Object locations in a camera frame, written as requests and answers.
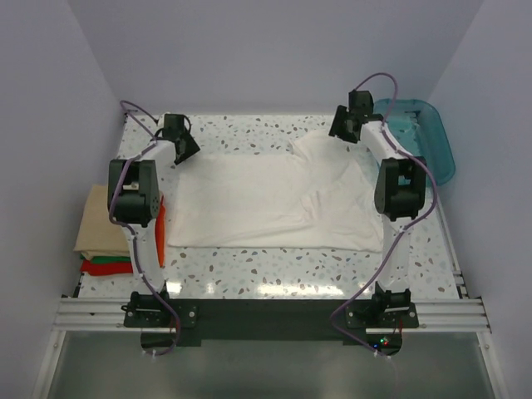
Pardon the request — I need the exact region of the white t shirt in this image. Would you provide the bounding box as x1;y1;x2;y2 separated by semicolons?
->
167;131;383;253

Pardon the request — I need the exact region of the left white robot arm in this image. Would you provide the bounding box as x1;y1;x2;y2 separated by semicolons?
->
107;113;200;294

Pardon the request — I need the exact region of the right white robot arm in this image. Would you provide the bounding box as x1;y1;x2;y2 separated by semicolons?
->
329;90;426;295

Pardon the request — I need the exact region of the teal plastic bin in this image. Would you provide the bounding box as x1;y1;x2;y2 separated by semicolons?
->
387;99;456;186

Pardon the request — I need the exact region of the folded orange t shirt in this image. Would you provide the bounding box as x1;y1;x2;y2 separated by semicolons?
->
155;196;166;268

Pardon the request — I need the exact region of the folded beige t shirt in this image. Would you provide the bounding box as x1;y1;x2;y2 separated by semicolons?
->
74;185;129;259

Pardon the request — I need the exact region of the folded green t shirt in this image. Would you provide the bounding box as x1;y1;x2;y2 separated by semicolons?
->
90;256;131;264

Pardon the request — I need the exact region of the folded red t shirt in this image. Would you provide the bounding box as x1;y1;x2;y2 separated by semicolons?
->
80;260;133;277

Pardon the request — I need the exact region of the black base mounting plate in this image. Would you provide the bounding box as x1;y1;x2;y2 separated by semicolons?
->
121;293;420;356

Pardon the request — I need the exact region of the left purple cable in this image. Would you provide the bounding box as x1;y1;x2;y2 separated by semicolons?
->
108;99;184;357

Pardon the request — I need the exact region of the aluminium frame rail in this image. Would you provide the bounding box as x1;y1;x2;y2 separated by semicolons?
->
53;298;491;333

